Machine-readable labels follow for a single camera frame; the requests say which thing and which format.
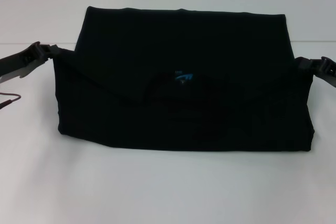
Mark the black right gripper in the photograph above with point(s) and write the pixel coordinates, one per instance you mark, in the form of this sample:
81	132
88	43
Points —
333	78

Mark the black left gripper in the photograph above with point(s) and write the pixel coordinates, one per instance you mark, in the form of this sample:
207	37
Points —
13	60

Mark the black shirt with FREE print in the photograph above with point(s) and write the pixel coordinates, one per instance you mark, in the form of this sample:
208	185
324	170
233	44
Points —
183	103

